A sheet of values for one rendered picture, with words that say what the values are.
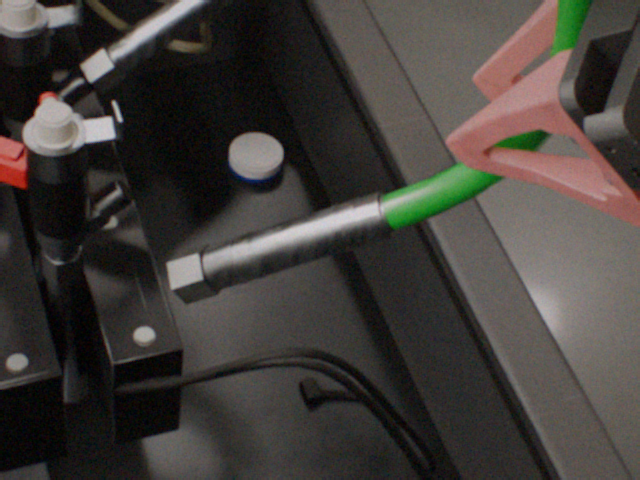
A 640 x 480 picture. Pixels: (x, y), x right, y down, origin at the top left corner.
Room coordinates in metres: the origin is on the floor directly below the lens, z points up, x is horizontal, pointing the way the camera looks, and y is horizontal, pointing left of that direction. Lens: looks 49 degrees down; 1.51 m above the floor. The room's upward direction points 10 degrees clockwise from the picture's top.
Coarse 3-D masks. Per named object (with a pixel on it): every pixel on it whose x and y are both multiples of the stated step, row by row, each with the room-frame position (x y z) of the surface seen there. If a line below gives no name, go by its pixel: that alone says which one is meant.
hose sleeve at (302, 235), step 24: (312, 216) 0.32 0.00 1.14; (336, 216) 0.32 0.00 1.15; (360, 216) 0.32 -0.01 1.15; (384, 216) 0.32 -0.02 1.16; (240, 240) 0.32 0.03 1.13; (264, 240) 0.32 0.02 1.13; (288, 240) 0.32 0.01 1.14; (312, 240) 0.31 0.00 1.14; (336, 240) 0.31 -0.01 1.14; (360, 240) 0.31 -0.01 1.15; (216, 264) 0.31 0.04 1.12; (240, 264) 0.31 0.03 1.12; (264, 264) 0.31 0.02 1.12; (288, 264) 0.31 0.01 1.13
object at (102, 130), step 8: (88, 120) 0.40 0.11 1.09; (96, 120) 0.40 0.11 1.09; (104, 120) 0.40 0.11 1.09; (88, 128) 0.40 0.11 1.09; (96, 128) 0.40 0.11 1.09; (104, 128) 0.40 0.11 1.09; (112, 128) 0.40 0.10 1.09; (88, 136) 0.39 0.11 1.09; (96, 136) 0.39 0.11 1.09; (104, 136) 0.39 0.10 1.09; (112, 136) 0.39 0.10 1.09; (88, 144) 0.39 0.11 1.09
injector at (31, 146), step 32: (32, 128) 0.39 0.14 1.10; (32, 160) 0.38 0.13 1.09; (64, 160) 0.38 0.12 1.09; (32, 192) 0.38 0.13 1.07; (64, 192) 0.38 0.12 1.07; (96, 192) 0.40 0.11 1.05; (128, 192) 0.40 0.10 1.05; (64, 224) 0.38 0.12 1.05; (96, 224) 0.39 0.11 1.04; (64, 256) 0.38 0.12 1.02; (64, 288) 0.38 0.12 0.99; (64, 320) 0.38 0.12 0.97; (64, 352) 0.38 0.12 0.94; (64, 384) 0.38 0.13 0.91
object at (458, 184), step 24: (576, 0) 0.32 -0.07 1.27; (576, 24) 0.32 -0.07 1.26; (552, 48) 0.33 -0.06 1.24; (504, 144) 0.32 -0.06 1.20; (528, 144) 0.32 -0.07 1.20; (456, 168) 0.33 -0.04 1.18; (408, 192) 0.32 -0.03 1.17; (432, 192) 0.32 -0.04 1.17; (456, 192) 0.32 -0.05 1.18; (480, 192) 0.32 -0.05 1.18; (408, 216) 0.32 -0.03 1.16; (432, 216) 0.32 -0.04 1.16
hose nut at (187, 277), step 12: (192, 252) 0.32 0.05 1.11; (204, 252) 0.32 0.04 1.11; (168, 264) 0.32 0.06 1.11; (180, 264) 0.32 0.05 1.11; (192, 264) 0.31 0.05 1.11; (180, 276) 0.31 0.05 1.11; (192, 276) 0.31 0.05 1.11; (204, 276) 0.31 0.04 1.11; (180, 288) 0.31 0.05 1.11; (192, 288) 0.31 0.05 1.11; (204, 288) 0.31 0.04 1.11; (216, 288) 0.31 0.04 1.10; (192, 300) 0.31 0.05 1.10
